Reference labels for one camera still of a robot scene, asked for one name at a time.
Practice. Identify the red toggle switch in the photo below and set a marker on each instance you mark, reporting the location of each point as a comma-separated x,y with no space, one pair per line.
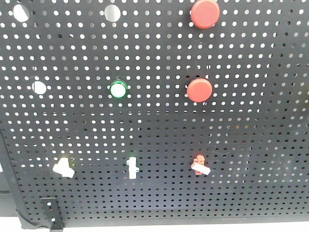
199,167

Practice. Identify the black perforated pegboard panel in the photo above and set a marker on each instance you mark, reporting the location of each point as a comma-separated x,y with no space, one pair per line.
58,59

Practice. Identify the green ringed indicator light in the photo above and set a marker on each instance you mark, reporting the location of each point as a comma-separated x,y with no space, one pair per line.
118,89

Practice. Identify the lower red push button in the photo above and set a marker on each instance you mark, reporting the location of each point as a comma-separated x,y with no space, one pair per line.
199,90

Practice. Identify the red push button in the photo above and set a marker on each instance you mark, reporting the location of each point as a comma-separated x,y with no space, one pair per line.
205,13
199,90

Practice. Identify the upper red push button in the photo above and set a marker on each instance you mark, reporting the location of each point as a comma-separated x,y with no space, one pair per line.
205,13

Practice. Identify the left black pegboard clamp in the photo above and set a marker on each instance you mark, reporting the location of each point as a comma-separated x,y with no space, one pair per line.
52,214

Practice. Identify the middle white toggle switch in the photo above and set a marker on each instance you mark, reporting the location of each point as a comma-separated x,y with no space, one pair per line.
133,169

